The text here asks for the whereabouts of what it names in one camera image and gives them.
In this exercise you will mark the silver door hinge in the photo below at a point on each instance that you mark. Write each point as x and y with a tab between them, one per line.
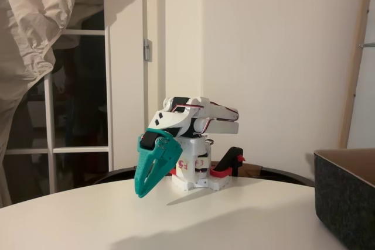
147	51

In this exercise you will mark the yellow label marked F5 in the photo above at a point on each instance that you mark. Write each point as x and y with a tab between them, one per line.
183	164

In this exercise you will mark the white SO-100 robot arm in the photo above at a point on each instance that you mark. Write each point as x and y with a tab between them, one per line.
222	128

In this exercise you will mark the wooden framed frosted panel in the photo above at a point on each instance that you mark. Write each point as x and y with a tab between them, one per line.
351	86

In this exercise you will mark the yellow label marked F3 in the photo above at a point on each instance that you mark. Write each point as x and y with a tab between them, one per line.
200	163

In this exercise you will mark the beige crumpled curtain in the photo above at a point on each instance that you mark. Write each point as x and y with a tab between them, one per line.
26	27

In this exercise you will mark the black clamp with red pad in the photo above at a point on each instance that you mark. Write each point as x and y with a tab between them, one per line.
175	171
230	156

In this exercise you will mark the dark grey felt basket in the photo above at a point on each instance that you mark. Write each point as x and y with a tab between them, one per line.
345	203

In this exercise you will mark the dark brown chair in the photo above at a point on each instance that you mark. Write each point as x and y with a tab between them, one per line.
117	174

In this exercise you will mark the metal crossbar rod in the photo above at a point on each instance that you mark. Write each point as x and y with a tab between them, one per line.
369	45

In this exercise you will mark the white framed glass door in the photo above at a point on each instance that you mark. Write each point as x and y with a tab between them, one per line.
108	100

